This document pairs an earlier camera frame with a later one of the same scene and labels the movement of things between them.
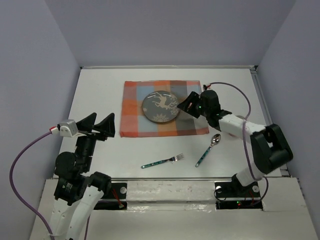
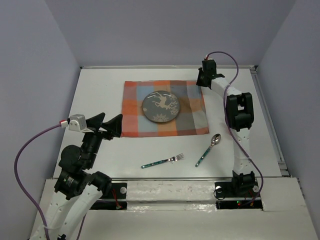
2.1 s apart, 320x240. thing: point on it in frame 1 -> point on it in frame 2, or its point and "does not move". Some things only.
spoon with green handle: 215,140 does not move
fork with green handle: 174,158 does not move
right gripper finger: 189,106 -> 204,78
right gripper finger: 194,97 -> 201,73
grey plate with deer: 160,106 does not move
